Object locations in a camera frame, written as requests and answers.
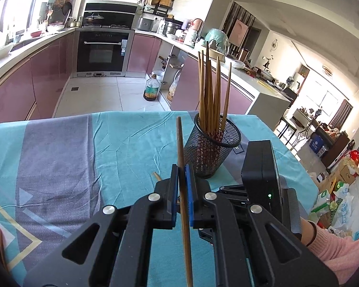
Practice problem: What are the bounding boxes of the dark dining table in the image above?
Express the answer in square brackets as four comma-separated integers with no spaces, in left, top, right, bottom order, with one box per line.
[251,66,298,101]

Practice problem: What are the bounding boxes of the kitchen window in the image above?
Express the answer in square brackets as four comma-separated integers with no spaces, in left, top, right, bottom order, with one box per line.
[0,0,48,45]

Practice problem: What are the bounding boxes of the pink base cabinets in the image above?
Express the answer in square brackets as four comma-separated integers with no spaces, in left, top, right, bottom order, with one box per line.
[127,33,291,123]
[0,30,78,138]

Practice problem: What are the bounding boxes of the pile of plastic bags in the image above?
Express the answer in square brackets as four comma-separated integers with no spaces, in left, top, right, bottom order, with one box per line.
[309,182,358,238]

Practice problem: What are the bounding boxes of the black range hood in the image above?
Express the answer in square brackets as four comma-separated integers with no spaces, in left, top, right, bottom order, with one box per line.
[83,2,139,28]

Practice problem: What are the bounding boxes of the wide white bowl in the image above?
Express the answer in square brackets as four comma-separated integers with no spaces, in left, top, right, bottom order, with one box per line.
[0,43,15,60]

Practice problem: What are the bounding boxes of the person's right forearm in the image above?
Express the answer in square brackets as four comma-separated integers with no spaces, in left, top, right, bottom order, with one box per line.
[301,218,359,278]

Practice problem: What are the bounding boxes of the wall rack of kitchen utensils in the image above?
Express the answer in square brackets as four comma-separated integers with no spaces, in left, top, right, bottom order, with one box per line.
[37,0,74,26]

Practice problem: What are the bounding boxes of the dark sofa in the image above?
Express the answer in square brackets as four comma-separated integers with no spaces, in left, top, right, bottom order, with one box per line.
[319,126,351,169]

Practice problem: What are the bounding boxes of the brown curtain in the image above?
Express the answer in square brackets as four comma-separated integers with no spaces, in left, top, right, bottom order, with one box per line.
[329,99,353,130]

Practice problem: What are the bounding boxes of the blue trash bin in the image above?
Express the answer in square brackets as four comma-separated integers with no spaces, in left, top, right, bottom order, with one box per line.
[309,133,326,158]

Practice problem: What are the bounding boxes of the white thermos jar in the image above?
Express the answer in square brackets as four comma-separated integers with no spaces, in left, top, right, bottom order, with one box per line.
[187,28,198,47]

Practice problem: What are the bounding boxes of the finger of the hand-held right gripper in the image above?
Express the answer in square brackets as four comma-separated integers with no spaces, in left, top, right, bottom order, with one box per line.
[197,228,216,247]
[218,185,249,205]

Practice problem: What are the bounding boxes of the pot with glass lid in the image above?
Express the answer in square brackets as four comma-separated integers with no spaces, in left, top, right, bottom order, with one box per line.
[85,12,104,24]

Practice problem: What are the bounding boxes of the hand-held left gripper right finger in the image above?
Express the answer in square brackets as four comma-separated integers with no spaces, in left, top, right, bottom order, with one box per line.
[185,163,339,287]

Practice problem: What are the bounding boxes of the stainless steel steamer pot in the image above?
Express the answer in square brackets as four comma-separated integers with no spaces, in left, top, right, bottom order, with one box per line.
[162,21,180,35]

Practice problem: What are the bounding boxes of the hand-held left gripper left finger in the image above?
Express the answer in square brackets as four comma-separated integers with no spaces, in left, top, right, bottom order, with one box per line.
[23,164,180,287]

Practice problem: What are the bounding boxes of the cooking oil bottle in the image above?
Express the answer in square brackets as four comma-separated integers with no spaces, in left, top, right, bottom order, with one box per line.
[143,73,161,102]

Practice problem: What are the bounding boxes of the silver rice cooker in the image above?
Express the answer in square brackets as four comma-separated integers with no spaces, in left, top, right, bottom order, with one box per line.
[136,17,154,32]

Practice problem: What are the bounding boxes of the bundle of wooden chopsticks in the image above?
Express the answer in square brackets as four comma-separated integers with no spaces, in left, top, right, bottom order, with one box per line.
[197,41,233,144]

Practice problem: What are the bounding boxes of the cardboard box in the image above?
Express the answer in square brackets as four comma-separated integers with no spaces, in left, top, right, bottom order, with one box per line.
[332,158,359,186]

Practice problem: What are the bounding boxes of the living room window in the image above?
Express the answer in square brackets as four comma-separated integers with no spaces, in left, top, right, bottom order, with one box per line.
[305,90,344,120]

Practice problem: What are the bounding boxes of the black wrist band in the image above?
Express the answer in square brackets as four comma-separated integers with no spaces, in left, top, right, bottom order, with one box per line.
[304,221,317,246]

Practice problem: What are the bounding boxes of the teal plastic covered appliance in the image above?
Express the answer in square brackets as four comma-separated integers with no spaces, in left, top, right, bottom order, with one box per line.
[206,28,230,57]

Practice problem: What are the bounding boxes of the blue grey patterned tablecloth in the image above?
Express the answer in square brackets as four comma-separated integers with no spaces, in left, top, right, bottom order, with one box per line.
[0,110,319,287]

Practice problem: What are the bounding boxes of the framed wall painting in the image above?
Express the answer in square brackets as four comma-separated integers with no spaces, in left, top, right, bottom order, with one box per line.
[229,18,249,48]

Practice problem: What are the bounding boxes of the black mesh utensil holder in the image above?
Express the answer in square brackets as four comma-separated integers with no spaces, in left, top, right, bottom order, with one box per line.
[184,112,242,179]

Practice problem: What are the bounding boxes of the plastic bag of food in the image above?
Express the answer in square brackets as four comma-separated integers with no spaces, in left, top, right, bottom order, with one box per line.
[167,71,180,102]

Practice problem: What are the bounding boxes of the black metal stool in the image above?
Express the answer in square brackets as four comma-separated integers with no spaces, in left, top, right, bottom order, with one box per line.
[276,116,297,145]

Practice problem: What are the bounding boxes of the black built-in oven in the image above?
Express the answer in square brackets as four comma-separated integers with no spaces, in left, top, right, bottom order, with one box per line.
[76,29,135,78]

